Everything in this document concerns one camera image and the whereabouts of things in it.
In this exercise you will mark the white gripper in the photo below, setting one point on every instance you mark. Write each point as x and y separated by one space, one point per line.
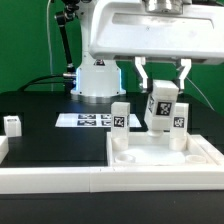
123 29

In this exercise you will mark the white square table top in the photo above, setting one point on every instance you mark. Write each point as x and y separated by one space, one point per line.
144 150

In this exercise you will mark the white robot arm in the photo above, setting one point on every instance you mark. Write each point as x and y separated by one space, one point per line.
100 78

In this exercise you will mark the marker sheet with tags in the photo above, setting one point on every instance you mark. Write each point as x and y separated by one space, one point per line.
96 120

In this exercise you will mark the white U-shaped fence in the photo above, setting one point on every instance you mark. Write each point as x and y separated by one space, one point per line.
111 178

